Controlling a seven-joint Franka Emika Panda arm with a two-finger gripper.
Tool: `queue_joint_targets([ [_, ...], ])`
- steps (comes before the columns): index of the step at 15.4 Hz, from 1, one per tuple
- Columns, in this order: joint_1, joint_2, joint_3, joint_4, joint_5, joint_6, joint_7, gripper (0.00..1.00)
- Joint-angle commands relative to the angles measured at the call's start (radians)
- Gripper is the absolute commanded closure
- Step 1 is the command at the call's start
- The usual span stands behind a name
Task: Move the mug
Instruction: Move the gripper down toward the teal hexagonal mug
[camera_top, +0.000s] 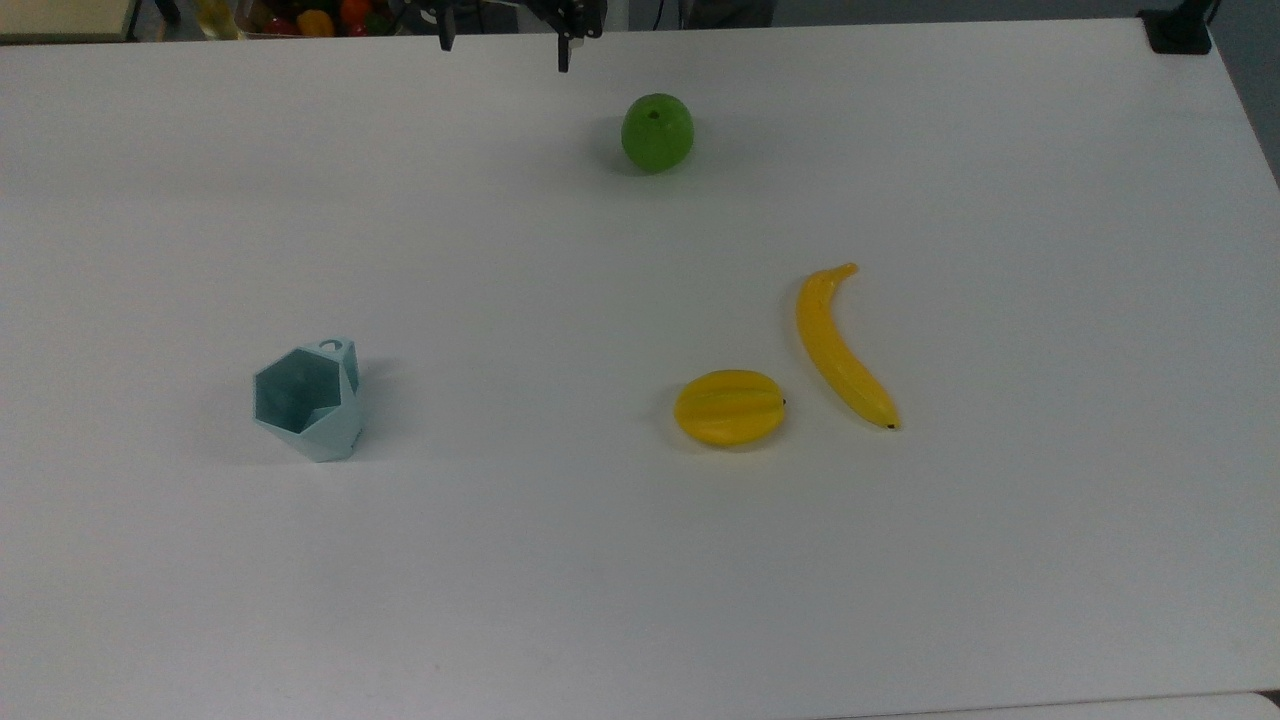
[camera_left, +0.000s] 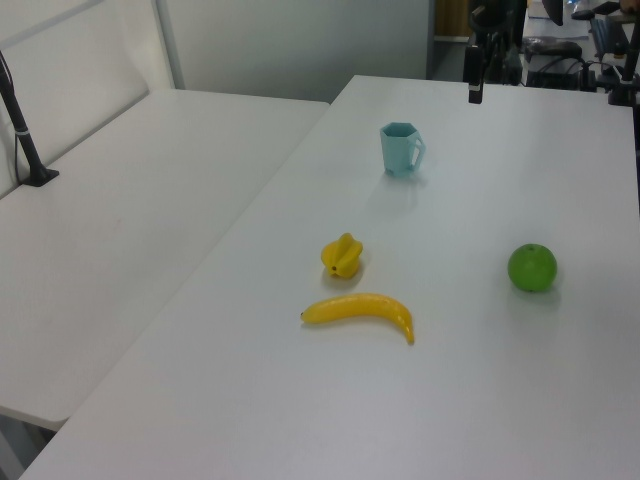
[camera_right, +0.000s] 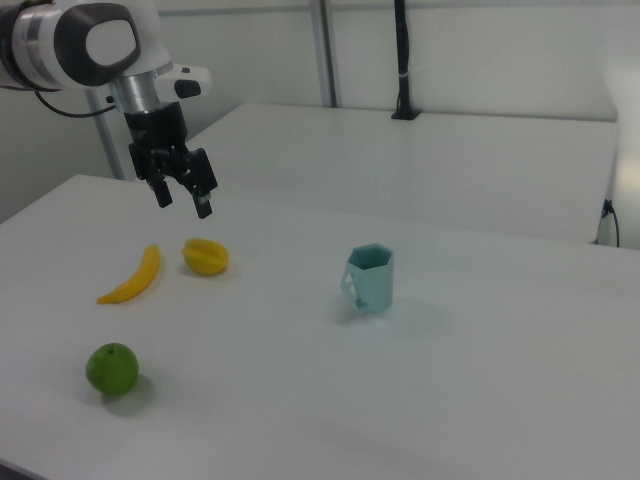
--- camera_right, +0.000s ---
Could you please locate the black camera stand pole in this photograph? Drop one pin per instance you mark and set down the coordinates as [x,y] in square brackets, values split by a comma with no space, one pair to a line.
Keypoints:
[404,60]

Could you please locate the grey aluminium frame post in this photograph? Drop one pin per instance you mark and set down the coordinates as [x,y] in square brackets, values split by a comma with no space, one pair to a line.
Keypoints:
[325,50]

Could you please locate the white side table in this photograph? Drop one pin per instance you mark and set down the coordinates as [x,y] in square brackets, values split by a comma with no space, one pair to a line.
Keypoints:
[425,165]

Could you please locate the grey slim metal post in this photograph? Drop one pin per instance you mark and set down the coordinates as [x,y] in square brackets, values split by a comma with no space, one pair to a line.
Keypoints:
[106,132]

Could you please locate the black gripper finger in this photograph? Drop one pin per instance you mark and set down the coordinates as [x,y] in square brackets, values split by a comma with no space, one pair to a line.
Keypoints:
[161,192]
[204,192]

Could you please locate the light blue hexagonal mug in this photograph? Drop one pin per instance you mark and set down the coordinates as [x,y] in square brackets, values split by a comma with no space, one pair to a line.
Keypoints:
[371,280]

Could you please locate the green toy apple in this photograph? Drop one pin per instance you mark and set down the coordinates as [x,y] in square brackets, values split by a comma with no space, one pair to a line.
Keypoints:
[112,369]

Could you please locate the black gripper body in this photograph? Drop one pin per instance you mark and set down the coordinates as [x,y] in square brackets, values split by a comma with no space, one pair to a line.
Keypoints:
[157,132]

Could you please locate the yellow toy banana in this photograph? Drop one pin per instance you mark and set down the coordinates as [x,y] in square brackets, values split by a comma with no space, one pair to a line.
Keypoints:
[135,280]

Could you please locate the yellow toy starfruit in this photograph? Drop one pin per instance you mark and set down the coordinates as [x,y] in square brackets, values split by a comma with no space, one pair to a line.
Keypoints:
[206,257]

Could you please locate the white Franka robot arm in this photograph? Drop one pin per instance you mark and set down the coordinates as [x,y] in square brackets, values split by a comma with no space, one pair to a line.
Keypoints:
[75,45]

